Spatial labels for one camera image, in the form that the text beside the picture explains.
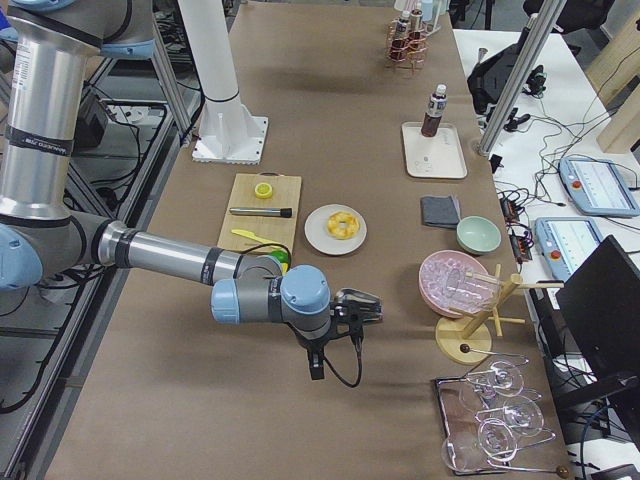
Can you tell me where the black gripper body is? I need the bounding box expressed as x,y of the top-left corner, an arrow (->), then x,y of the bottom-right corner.
299,300 -> 367,365

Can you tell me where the white round plate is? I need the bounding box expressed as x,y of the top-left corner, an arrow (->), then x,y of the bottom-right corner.
304,204 -> 367,255

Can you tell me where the glazed twisted donut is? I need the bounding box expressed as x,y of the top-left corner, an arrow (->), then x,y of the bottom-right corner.
326,211 -> 360,240

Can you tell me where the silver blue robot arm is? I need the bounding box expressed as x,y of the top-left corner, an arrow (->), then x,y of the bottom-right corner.
1,1 -> 382,380

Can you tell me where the wine glass rack tray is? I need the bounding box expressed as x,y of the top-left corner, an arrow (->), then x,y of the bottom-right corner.
434,351 -> 570,479

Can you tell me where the cream rectangular tray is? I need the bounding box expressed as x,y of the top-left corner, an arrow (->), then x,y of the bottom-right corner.
401,122 -> 467,180

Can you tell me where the dark tea bottle on tray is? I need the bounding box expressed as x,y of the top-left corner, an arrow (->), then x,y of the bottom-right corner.
421,84 -> 447,137

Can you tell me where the metal scoop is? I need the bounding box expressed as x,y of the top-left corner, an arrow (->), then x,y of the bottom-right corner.
334,288 -> 383,323

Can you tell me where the green lime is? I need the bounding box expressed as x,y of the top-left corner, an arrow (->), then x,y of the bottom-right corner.
269,250 -> 290,264

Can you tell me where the pink bowl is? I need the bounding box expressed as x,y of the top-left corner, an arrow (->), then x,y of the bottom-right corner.
418,250 -> 500,319

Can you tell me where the wooden cup stand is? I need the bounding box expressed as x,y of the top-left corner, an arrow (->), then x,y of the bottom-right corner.
436,273 -> 565,365

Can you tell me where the yellow plastic knife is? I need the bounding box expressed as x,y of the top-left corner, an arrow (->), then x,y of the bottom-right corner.
231,229 -> 269,243

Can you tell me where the steel muddler black tip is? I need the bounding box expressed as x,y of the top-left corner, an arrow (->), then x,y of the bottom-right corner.
229,207 -> 293,218

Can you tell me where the bamboo cutting board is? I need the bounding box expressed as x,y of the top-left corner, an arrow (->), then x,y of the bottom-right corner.
216,173 -> 303,254

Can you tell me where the grey cloth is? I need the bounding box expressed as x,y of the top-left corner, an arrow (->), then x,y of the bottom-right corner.
420,195 -> 460,229

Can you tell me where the half lemon slice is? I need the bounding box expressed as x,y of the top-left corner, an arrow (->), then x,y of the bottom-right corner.
254,182 -> 274,199

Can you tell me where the green bowl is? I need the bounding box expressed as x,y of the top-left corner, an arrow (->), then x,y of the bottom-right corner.
456,216 -> 502,255

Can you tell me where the near teach pendant tablet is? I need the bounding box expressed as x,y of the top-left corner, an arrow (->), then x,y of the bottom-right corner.
534,217 -> 603,281

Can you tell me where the teach pendant tablet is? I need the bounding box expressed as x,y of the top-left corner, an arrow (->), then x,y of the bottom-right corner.
534,217 -> 603,281
558,156 -> 639,218

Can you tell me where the black monitor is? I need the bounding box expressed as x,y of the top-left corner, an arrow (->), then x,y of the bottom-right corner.
556,235 -> 639,410

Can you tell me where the tea bottle in rack front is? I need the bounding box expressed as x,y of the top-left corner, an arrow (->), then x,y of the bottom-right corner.
389,10 -> 410,61

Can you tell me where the tea bottle in rack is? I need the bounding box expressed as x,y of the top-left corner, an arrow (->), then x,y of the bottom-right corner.
408,1 -> 424,42
389,10 -> 410,61

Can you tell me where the far teach pendant tablet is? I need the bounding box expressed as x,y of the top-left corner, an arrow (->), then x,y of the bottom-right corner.
558,156 -> 639,218

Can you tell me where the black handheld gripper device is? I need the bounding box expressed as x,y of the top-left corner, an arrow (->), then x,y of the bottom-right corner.
503,64 -> 547,132

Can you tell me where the tea bottle in rack back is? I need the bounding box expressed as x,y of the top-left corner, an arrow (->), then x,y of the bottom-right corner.
408,1 -> 424,42

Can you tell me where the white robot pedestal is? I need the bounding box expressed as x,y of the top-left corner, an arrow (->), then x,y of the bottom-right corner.
181,1 -> 269,165

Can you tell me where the copper wire bottle rack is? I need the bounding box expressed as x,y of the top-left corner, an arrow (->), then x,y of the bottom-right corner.
384,14 -> 428,75

